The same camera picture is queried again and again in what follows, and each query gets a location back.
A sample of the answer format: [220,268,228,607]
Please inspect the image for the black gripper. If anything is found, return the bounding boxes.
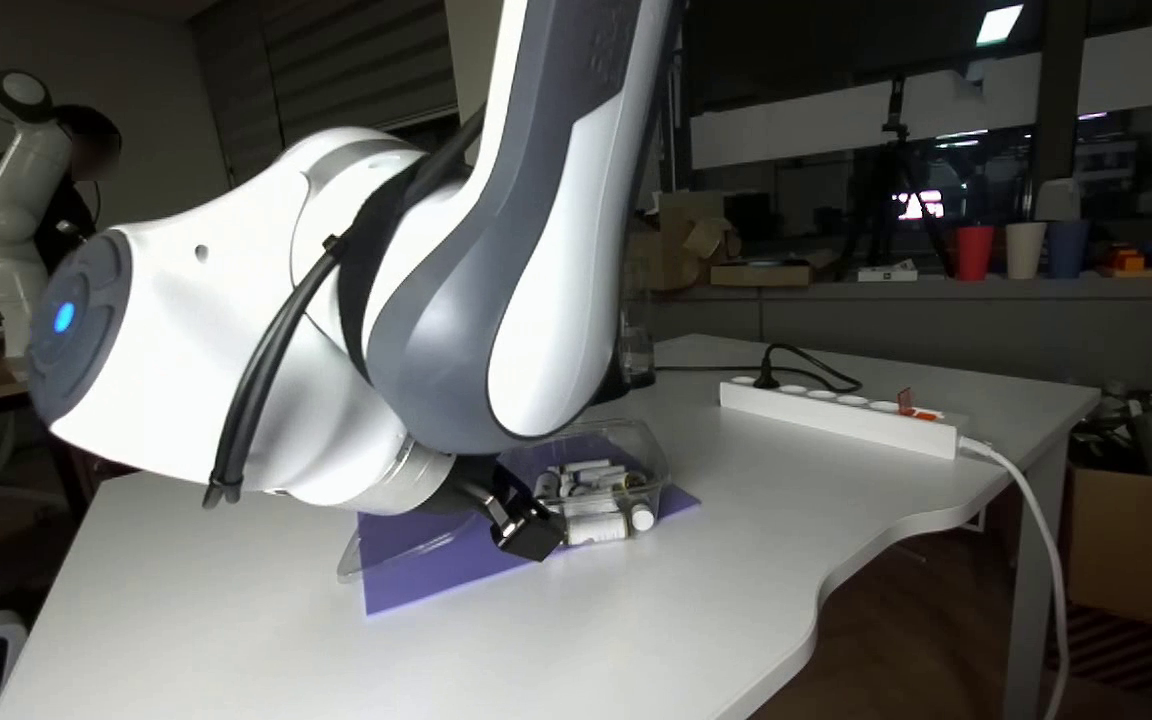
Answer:
[447,458,569,566]

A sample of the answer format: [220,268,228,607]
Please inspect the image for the purple flat mat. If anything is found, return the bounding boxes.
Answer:
[357,432,705,619]

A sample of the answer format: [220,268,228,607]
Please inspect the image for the open cardboard box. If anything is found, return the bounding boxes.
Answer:
[626,191,743,298]

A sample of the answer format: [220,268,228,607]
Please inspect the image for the white power strip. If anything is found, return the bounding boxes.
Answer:
[715,374,964,463]

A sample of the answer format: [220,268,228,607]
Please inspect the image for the flat cardboard box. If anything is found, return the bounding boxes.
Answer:
[707,256,817,291]

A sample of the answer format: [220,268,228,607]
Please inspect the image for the black tripod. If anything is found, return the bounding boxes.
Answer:
[841,73,954,280]

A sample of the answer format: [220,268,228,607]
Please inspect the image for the red cup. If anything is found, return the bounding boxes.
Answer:
[943,222,1001,286]

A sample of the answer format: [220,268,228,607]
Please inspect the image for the person in black clothes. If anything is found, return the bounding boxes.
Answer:
[0,99,126,286]

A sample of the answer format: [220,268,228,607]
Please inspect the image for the white cup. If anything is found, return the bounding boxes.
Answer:
[1004,217,1047,286]

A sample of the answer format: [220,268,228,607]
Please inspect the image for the blue cup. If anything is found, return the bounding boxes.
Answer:
[1047,217,1092,280]

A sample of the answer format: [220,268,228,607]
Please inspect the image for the large brown cardboard box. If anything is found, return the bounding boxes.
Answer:
[1058,463,1152,642]

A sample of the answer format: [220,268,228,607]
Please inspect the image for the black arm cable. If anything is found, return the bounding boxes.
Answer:
[201,233,353,514]

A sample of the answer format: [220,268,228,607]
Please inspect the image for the black plug with cable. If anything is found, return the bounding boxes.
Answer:
[747,341,867,401]

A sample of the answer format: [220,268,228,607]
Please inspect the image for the white power cable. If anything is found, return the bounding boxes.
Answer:
[954,438,1076,720]

